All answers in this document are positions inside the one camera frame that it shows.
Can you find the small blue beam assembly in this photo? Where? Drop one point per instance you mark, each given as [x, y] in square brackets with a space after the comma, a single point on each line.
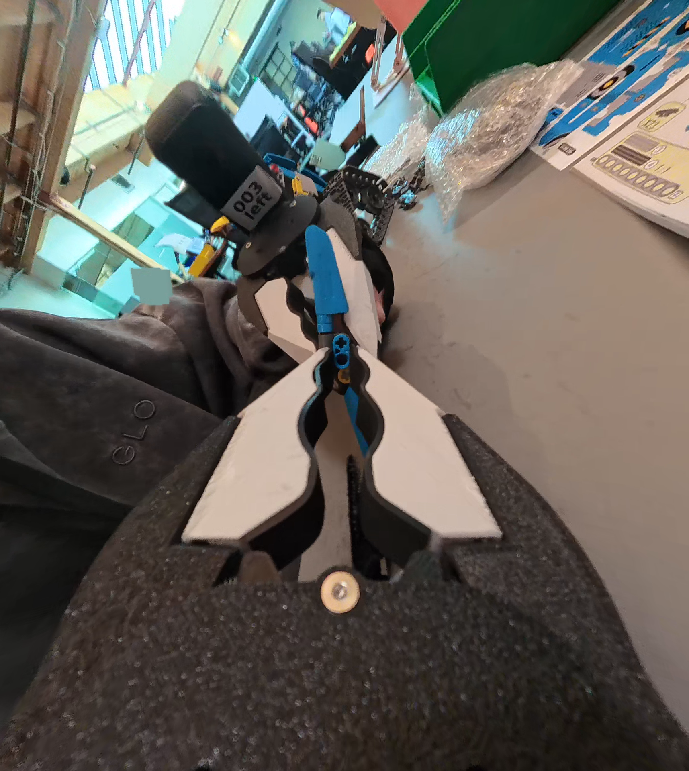
[326, 283]

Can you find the large green bin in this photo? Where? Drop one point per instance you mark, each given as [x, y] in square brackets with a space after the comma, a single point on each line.
[489, 42]

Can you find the clear plastic bag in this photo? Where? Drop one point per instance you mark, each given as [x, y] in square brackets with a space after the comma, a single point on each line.
[398, 147]
[489, 132]

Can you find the person's dark clothing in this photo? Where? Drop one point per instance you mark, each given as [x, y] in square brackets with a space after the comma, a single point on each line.
[79, 421]

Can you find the instruction booklet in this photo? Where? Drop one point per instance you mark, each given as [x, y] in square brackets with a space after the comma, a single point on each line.
[669, 168]

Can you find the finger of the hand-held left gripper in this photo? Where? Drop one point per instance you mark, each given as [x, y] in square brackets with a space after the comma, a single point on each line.
[362, 307]
[281, 313]

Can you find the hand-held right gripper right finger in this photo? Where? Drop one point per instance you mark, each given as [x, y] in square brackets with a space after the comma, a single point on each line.
[428, 482]

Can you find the blue sticker sheet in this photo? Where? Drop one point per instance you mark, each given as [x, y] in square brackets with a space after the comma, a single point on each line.
[621, 72]

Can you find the red bin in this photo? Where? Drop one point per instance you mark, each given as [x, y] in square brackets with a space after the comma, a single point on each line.
[404, 9]

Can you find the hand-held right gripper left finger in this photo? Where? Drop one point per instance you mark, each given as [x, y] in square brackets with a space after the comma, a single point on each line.
[248, 476]

